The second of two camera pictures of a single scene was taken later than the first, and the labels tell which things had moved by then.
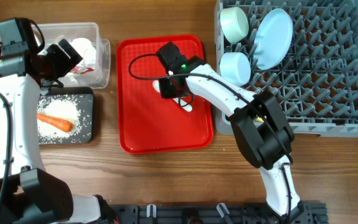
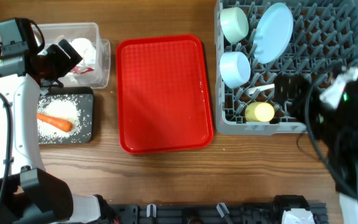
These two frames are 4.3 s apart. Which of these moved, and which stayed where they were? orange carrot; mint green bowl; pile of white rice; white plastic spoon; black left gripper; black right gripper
Moved: black right gripper; white plastic spoon
Stayed: pile of white rice; black left gripper; mint green bowl; orange carrot
